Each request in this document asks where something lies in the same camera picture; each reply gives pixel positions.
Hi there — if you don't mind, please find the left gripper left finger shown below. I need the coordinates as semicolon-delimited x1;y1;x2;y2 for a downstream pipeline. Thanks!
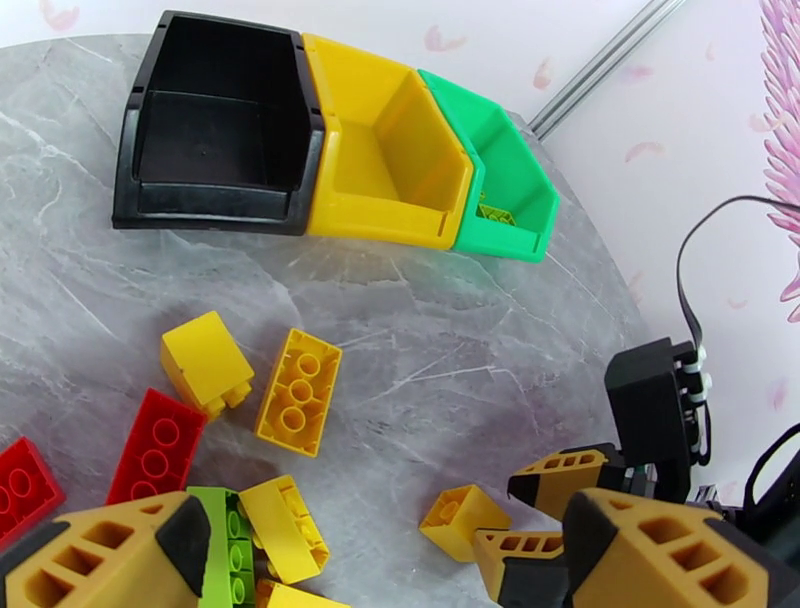
0;490;212;608

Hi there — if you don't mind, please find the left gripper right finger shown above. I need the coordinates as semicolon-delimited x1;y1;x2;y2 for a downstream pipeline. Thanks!
561;487;800;608

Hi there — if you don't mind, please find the yellow lego brick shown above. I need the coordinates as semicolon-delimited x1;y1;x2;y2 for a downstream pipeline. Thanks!
253;327;344;460
160;310;256;423
237;473;332;586
417;483;514;566
254;577;353;608

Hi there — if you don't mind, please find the red lego brick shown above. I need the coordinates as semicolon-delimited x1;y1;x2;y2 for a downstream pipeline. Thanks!
106;387;209;506
0;436;68;553

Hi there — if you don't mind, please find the green lego brick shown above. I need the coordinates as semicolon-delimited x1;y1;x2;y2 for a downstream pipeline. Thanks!
474;202;521;228
186;486;258;608

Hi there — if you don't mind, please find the green plastic bin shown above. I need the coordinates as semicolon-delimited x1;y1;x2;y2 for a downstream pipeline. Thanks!
417;68;562;266

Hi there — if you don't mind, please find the yellow plastic bin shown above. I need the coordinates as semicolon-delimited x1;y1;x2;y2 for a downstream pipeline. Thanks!
301;32;486;253

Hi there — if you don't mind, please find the black plastic bin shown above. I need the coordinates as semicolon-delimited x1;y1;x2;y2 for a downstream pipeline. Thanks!
111;9;328;238

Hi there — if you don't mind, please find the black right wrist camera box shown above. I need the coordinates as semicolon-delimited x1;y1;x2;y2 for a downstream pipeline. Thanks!
602;337;712;504

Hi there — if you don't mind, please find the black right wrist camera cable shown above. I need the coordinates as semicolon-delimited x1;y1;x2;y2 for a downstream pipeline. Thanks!
676;194;800;351

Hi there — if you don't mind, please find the aluminium frame post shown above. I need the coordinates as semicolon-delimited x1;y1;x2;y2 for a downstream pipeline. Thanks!
527;0;689;141

